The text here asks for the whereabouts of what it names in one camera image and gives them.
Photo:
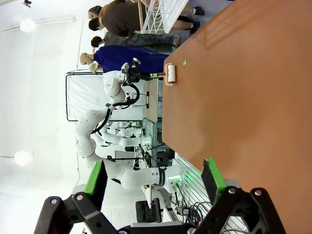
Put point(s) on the green paper scrap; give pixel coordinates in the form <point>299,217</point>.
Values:
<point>184,62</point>

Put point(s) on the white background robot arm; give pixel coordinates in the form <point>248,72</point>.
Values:
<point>117,139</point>

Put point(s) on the light wooden background table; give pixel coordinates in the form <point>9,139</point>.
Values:
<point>152,102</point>

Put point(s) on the white screen black frame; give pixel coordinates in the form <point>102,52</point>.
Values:
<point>83,95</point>

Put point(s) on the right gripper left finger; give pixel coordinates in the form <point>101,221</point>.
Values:
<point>96,180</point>

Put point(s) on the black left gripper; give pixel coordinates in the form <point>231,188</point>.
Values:
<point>133,75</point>

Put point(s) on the person in grey clothes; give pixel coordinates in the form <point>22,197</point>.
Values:
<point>146,39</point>

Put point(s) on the white ceiling conduit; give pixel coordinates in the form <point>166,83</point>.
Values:
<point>56,20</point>

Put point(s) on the white plastic drain tray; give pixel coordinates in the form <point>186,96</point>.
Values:
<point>176,12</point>

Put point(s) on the person with green cap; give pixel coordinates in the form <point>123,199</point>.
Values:
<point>93,11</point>

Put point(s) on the person in brown shirt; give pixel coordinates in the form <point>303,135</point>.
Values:
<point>119,17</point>

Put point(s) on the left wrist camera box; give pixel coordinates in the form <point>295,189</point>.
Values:
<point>136,62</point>

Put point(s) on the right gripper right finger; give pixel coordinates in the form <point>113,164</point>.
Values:
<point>212,180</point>

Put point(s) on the person in blue shirt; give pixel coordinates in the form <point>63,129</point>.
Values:
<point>126,57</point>

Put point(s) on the round ceiling lamp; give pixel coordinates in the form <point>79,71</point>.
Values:
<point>26,25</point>
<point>22,158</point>

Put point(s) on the black padded case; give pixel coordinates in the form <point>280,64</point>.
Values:
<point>146,212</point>

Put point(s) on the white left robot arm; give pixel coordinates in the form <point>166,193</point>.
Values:
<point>136,176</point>

